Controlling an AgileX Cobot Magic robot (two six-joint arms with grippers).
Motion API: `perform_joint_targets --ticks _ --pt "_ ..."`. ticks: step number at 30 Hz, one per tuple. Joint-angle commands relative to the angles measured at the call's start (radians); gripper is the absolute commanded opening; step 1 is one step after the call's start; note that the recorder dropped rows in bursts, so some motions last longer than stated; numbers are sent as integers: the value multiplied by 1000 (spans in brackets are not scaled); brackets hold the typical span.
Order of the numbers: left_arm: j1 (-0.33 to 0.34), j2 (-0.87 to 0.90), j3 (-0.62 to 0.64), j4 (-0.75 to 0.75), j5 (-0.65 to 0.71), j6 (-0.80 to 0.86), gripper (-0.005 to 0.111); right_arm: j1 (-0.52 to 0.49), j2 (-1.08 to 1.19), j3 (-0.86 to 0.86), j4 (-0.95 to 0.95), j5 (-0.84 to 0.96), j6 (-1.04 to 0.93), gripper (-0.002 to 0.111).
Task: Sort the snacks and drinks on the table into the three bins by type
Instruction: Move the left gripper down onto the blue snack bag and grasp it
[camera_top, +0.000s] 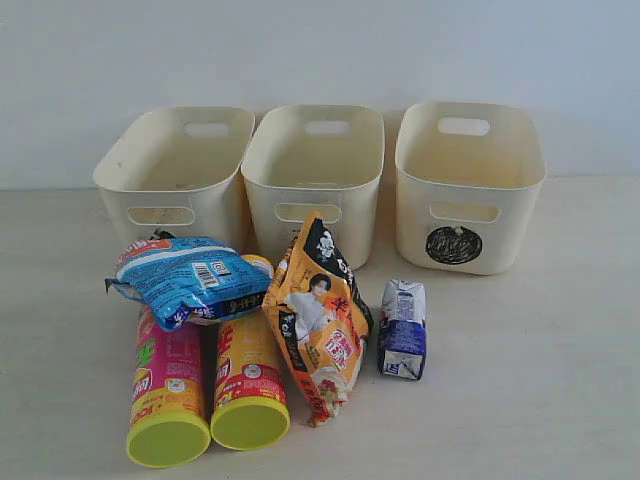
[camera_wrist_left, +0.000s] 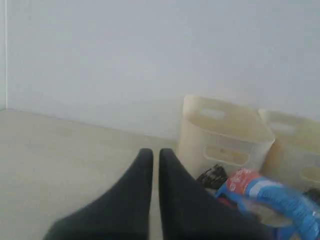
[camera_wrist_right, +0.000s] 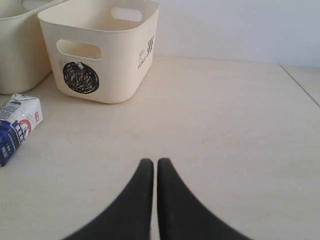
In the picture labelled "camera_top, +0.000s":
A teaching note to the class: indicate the orange snack bag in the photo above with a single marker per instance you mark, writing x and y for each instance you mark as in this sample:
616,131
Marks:
319,319

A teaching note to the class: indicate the blue snack bag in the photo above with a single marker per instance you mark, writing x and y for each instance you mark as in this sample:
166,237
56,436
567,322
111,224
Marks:
189,280

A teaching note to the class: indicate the yellow chips can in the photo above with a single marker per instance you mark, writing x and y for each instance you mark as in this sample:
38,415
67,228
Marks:
250,406

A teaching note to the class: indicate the pink chips can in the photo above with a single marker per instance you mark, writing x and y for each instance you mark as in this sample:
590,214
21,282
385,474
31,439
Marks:
167,424

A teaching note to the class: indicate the cream bin square mark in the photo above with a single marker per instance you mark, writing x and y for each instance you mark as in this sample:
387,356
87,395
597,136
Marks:
315,158

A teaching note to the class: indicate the blue white milk carton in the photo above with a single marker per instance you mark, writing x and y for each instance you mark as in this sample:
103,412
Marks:
402,337

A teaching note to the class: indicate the cream bin triangle mark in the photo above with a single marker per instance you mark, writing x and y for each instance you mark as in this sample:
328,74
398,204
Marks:
177,169

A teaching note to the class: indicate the cream bin circle mark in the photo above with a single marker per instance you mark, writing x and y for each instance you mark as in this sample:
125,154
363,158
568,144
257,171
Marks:
467,179

